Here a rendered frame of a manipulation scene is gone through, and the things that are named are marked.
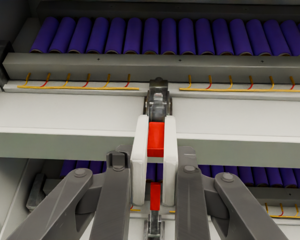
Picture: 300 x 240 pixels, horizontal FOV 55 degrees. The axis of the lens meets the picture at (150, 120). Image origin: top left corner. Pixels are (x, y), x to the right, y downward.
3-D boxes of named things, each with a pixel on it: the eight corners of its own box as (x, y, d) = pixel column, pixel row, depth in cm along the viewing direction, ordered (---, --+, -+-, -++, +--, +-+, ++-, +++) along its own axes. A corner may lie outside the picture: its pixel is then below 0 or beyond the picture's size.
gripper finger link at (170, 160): (164, 160, 15) (178, 160, 15) (165, 115, 22) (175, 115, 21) (162, 207, 16) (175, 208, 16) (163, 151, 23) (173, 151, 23)
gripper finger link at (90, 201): (127, 216, 14) (67, 214, 14) (135, 165, 19) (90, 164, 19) (127, 190, 14) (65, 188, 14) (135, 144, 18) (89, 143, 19)
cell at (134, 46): (143, 30, 36) (139, 64, 32) (128, 30, 36) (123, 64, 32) (142, 17, 35) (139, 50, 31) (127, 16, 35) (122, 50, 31)
